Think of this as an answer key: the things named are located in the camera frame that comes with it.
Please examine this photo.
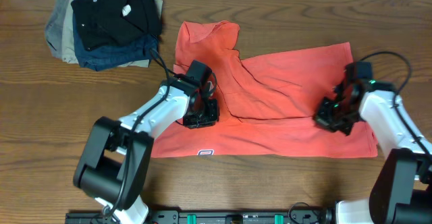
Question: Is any red t-shirt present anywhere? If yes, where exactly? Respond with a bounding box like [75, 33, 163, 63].
[152, 21, 377, 158]

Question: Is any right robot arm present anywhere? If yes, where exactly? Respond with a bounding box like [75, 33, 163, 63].
[314, 61, 431, 224]

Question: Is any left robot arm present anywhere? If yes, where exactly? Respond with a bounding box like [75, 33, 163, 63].
[65, 61, 219, 223]

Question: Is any navy blue folded garment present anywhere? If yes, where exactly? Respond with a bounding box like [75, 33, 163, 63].
[72, 0, 160, 71]

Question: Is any black folded shirt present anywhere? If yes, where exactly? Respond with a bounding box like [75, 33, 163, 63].
[72, 0, 162, 51]

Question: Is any beige folded garment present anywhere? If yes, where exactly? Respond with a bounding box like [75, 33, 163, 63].
[61, 0, 163, 67]

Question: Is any grey folded garment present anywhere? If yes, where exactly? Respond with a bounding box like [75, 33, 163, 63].
[45, 0, 69, 59]

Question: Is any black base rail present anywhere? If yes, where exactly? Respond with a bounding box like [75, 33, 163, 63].
[65, 209, 338, 224]

